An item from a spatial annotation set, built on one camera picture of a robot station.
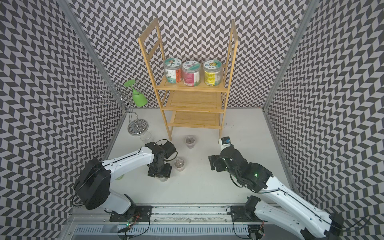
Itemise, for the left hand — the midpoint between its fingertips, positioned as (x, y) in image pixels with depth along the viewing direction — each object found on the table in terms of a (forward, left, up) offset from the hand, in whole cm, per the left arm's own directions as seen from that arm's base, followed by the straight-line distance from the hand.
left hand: (161, 177), depth 81 cm
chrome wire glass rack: (+38, +23, +26) cm, 52 cm away
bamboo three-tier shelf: (+28, -15, +26) cm, 41 cm away
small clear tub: (+22, -15, +2) cm, 27 cm away
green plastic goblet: (+47, +19, +16) cm, 53 cm away
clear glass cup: (+27, +15, -1) cm, 31 cm away
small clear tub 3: (-1, -1, +2) cm, 3 cm away
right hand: (+4, -30, +14) cm, 33 cm away
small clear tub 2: (+8, -9, +1) cm, 12 cm away
